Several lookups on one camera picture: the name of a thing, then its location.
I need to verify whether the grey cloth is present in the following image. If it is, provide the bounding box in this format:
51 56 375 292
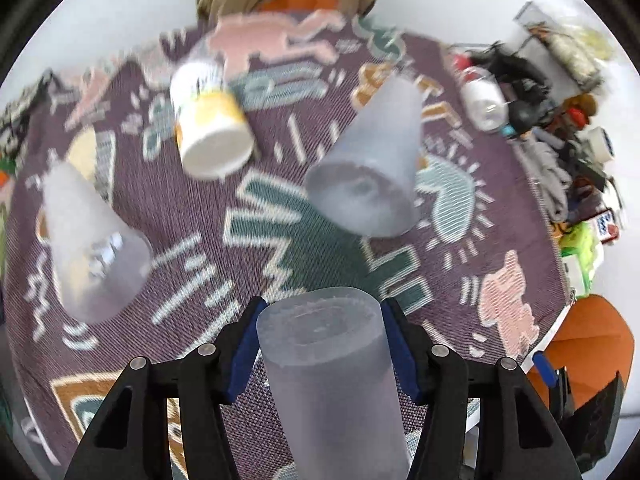
514 136 572 223

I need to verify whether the clear bottle red cap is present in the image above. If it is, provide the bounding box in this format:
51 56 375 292
452 53 509 132

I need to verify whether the blue white carton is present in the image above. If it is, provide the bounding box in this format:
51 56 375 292
590 209 620 245

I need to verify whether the frosted cup lying right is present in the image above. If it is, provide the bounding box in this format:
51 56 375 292
305 76 422 238

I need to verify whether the white tape roll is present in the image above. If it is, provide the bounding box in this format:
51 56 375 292
586 127 614 165

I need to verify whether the frosted cup lying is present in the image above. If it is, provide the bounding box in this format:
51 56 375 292
42 162 152 324
305 76 422 238

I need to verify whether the green tissue pack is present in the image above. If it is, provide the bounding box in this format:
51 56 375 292
559 222 604 299

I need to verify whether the patterned purple woven tablecloth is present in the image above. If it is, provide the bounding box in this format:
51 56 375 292
3 12 568 464

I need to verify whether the frosted cup lying left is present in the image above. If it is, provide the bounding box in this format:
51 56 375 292
42 162 152 324

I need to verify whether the tall frosted plastic cup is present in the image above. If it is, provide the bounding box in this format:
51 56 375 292
256 287 409 479

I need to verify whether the yellow white printed cup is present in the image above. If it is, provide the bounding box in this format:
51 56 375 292
169 60 255 180

